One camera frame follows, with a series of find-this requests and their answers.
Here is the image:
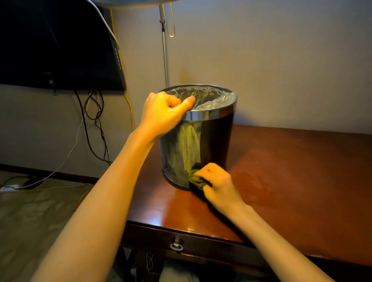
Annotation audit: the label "person's right hand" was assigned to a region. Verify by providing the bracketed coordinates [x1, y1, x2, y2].
[193, 162, 248, 215]

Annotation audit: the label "person's left hand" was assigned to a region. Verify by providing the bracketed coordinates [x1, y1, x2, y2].
[139, 91, 196, 140]

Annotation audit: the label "green cleaning cloth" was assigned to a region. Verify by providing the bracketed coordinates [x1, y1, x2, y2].
[188, 169, 211, 191]

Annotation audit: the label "black metal trash bin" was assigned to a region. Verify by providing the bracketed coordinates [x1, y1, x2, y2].
[159, 84, 238, 192]

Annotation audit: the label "clear plastic bin liner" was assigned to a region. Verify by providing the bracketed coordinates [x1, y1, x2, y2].
[164, 86, 238, 111]

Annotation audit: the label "person's left forearm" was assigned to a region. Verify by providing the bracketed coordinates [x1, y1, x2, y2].
[30, 127, 155, 282]

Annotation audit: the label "person's right forearm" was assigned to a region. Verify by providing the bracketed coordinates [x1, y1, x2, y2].
[232, 203, 335, 282]

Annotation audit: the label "grey shade metal lamp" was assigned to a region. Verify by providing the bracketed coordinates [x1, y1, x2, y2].
[90, 0, 181, 88]

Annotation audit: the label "brown wooden table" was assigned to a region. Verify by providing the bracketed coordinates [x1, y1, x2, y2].
[75, 125, 372, 282]

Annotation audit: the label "white trousers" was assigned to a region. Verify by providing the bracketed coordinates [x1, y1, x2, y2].
[158, 258, 204, 282]

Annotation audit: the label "black television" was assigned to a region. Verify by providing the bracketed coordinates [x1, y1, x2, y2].
[0, 0, 127, 91]

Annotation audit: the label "black cables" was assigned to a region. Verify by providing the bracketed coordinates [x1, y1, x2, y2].
[74, 90, 113, 166]

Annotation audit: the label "metal ring drawer pull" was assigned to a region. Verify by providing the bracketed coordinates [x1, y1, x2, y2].
[170, 237, 184, 252]

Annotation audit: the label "thin white cord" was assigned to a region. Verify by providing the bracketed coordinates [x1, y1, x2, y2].
[145, 252, 160, 277]

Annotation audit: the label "white cable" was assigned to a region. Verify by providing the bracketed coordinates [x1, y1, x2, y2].
[11, 0, 120, 191]

